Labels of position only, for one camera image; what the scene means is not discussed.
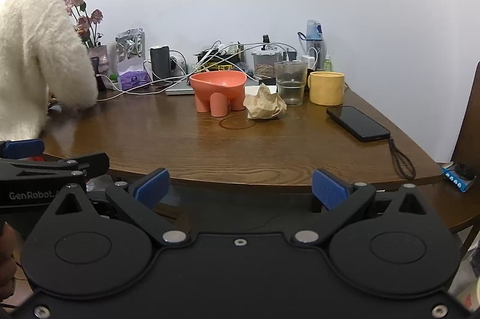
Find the blue water bottle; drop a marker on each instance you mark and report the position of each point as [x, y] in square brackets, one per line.
[312, 42]

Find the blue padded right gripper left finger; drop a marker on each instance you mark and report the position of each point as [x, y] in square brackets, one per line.
[150, 189]

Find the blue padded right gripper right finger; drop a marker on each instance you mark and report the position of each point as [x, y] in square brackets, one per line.
[329, 189]

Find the brown paper towel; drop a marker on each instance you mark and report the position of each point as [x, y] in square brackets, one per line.
[263, 102]

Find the yellow ceramic mug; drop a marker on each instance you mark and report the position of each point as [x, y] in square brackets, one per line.
[326, 88]

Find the yellow black box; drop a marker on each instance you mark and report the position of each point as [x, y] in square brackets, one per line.
[216, 66]

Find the woman in white fluffy sweater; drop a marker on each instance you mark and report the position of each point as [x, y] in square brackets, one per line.
[42, 57]

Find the clear drinking glass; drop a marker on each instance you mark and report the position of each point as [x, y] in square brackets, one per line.
[291, 79]

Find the purple tissue pack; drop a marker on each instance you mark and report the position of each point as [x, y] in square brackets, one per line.
[131, 74]

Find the black smartphone with strap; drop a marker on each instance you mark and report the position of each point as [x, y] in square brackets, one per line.
[367, 130]

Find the black power bank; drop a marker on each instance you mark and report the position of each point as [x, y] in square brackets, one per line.
[160, 62]

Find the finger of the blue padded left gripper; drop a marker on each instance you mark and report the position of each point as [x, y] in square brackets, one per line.
[21, 149]

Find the silver foil bag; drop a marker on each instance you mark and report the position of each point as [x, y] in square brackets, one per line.
[130, 44]

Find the coral pink footed bowl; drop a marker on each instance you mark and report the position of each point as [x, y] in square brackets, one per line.
[219, 92]

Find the clear food storage jar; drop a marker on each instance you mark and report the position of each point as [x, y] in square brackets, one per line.
[264, 62]

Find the pink roses in vase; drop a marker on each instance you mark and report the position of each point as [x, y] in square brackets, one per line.
[86, 26]

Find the blue white small box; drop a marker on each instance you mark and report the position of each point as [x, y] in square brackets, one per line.
[460, 175]

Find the small green bottle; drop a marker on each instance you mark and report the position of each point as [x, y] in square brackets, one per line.
[328, 65]

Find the white charger plug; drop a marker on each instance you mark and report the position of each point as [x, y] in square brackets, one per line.
[311, 61]

